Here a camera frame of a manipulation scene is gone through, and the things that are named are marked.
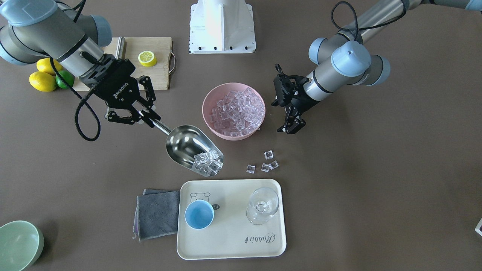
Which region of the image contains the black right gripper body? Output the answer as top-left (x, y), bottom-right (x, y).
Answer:
top-left (80, 54), bottom-right (140, 110)

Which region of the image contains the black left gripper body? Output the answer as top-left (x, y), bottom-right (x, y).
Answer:
top-left (272, 64), bottom-right (315, 113)

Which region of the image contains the pile of clear ice cubes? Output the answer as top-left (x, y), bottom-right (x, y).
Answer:
top-left (194, 87), bottom-right (264, 177)

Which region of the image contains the metal ice scoop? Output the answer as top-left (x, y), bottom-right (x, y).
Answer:
top-left (150, 117), bottom-right (224, 177)

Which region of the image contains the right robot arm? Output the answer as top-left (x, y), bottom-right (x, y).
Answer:
top-left (1, 0), bottom-right (161, 127)

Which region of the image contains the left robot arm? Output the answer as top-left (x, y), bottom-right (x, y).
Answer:
top-left (272, 0), bottom-right (427, 134)

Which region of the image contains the loose ice cube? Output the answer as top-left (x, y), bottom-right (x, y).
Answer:
top-left (264, 150), bottom-right (274, 160)
top-left (246, 164), bottom-right (255, 174)
top-left (261, 163), bottom-right (272, 172)
top-left (269, 160), bottom-right (279, 170)

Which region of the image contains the blue cup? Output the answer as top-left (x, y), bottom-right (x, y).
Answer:
top-left (185, 200), bottom-right (215, 230)

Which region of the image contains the lemon half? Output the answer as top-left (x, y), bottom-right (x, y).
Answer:
top-left (137, 51), bottom-right (157, 67)

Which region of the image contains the steel muddler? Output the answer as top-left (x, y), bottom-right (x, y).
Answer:
top-left (114, 37), bottom-right (127, 59)

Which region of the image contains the green lime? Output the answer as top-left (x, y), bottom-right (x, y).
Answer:
top-left (55, 70), bottom-right (75, 89)

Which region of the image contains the pink bowl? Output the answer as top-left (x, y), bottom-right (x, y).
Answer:
top-left (202, 82), bottom-right (266, 141)

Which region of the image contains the yellow lemon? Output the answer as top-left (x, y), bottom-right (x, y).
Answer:
top-left (36, 57), bottom-right (64, 76)
top-left (29, 72), bottom-right (57, 92)

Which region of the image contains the clear wine glass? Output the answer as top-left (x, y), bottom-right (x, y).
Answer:
top-left (246, 187), bottom-right (279, 226)

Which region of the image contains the grey folded cloth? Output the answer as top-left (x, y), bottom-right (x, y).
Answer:
top-left (132, 189), bottom-right (180, 242)

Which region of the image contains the cream serving tray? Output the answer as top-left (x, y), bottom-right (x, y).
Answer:
top-left (176, 179), bottom-right (287, 260)

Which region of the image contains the mint green bowl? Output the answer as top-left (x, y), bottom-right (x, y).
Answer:
top-left (0, 220), bottom-right (44, 271)

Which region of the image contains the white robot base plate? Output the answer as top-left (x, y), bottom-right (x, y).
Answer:
top-left (188, 0), bottom-right (256, 54)

